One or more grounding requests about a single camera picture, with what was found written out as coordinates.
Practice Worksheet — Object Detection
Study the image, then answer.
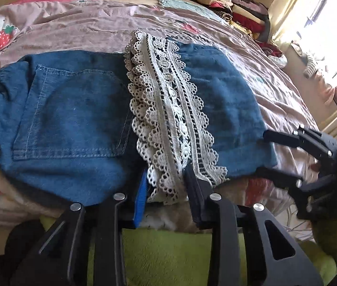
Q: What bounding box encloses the dark cloth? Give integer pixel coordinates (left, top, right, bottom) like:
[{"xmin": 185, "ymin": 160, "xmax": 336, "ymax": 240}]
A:
[{"xmin": 0, "ymin": 219, "xmax": 50, "ymax": 286}]

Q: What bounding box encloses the grey striped cloth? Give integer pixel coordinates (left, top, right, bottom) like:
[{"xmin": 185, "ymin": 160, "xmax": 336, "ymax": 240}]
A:
[{"xmin": 290, "ymin": 40, "xmax": 324, "ymax": 78}]

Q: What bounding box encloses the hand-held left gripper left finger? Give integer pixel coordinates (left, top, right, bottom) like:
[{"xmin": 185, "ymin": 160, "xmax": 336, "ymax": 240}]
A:
[{"xmin": 9, "ymin": 170, "xmax": 149, "ymax": 286}]

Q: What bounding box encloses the stack of folded clothes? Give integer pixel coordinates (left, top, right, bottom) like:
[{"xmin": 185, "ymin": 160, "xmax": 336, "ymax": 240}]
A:
[{"xmin": 195, "ymin": 0, "xmax": 272, "ymax": 42}]

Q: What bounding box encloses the blue denim pants lace trim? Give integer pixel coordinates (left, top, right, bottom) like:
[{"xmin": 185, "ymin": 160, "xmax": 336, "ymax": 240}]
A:
[{"xmin": 0, "ymin": 30, "xmax": 279, "ymax": 207}]

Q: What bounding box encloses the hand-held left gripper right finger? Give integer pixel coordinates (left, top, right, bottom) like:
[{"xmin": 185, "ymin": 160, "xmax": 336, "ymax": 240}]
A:
[{"xmin": 185, "ymin": 165, "xmax": 325, "ymax": 286}]

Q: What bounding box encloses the cream curtain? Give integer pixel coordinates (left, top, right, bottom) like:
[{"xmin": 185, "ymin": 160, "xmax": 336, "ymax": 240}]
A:
[{"xmin": 271, "ymin": 0, "xmax": 330, "ymax": 45}]

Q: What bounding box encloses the light blue cloth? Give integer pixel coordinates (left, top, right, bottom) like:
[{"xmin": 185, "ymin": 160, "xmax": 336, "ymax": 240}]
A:
[{"xmin": 150, "ymin": 0, "xmax": 217, "ymax": 17}]

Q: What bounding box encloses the pink strawberry print duvet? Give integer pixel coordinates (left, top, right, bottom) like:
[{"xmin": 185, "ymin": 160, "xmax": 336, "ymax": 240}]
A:
[{"xmin": 0, "ymin": 0, "xmax": 321, "ymax": 224}]

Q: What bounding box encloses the red and white clothes heap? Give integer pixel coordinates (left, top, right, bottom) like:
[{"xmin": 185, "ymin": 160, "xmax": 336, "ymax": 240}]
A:
[{"xmin": 256, "ymin": 40, "xmax": 288, "ymax": 67}]

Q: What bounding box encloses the green fleece clothing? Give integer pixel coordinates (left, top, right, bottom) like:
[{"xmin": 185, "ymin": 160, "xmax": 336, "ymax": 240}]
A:
[{"xmin": 40, "ymin": 209, "xmax": 337, "ymax": 286}]

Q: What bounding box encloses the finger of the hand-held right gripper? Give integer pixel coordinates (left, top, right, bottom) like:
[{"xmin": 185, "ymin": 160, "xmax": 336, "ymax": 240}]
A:
[
  {"xmin": 255, "ymin": 167, "xmax": 305, "ymax": 190},
  {"xmin": 262, "ymin": 126, "xmax": 337, "ymax": 164}
]

